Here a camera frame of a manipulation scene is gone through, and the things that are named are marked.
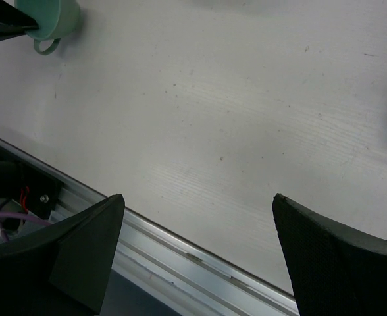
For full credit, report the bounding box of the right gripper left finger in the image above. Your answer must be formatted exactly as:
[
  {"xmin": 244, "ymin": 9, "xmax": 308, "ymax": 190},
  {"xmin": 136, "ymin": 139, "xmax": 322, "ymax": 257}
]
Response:
[{"xmin": 0, "ymin": 194, "xmax": 124, "ymax": 315}]

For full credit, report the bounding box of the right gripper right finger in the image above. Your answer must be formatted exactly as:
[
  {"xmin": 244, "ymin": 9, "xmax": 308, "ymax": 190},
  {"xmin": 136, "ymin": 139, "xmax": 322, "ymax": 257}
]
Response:
[{"xmin": 272, "ymin": 194, "xmax": 387, "ymax": 315}]

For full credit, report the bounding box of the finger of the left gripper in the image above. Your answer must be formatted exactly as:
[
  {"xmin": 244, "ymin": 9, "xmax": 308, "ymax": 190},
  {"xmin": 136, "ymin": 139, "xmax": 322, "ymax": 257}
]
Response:
[{"xmin": 0, "ymin": 0, "xmax": 39, "ymax": 41}]

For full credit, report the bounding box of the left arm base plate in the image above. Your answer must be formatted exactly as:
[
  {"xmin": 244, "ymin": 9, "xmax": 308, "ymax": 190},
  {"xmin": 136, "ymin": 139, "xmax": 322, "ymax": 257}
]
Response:
[{"xmin": 0, "ymin": 146, "xmax": 63, "ymax": 219}]

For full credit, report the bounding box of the aluminium mounting rail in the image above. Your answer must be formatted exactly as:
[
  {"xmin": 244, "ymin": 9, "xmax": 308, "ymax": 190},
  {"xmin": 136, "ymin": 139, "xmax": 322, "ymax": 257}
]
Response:
[{"xmin": 0, "ymin": 139, "xmax": 298, "ymax": 315}]

